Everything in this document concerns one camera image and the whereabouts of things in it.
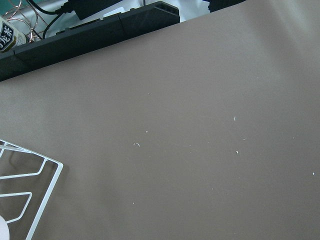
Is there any black cable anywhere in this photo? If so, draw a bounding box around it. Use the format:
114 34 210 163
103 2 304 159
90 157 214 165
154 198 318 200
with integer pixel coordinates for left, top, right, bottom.
27 0 71 40

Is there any copper wire bottle rack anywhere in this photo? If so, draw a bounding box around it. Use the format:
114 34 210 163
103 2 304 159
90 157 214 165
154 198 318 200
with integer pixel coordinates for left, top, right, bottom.
0 0 48 43

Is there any white wire cup rack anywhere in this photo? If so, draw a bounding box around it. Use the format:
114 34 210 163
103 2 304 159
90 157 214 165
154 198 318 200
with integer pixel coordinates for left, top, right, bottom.
0 140 64 240

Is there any tea bottle white cap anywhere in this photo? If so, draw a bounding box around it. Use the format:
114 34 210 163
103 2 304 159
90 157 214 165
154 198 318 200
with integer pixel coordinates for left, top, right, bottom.
0 16 27 53

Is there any black plastic rail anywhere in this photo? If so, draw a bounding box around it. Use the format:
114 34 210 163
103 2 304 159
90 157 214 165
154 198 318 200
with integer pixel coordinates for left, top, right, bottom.
0 1 180 81

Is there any black power adapter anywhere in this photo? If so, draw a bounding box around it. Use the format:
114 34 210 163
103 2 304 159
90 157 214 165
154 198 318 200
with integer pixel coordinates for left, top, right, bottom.
67 0 121 20

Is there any pale pink plastic cup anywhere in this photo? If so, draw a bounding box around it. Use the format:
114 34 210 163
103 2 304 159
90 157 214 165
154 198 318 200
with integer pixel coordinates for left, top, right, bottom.
0 216 10 240

